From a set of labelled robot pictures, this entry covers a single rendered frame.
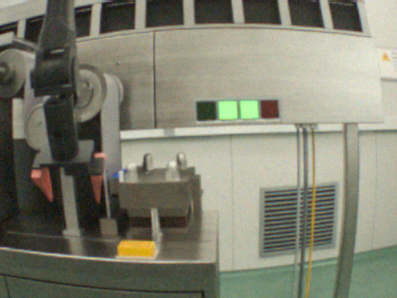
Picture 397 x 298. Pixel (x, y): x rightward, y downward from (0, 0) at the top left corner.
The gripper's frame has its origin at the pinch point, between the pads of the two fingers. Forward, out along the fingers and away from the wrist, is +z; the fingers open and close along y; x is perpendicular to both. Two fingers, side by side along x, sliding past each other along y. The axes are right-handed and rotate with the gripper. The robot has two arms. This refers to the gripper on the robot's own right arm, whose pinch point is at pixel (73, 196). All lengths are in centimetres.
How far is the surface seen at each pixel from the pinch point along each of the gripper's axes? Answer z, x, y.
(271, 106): 23, -70, -44
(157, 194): 22.2, -30.2, -12.9
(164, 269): 20.1, -2.0, -14.6
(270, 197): 188, -242, -73
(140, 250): 18.3, -6.1, -10.0
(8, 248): 19.6, -4.7, 23.1
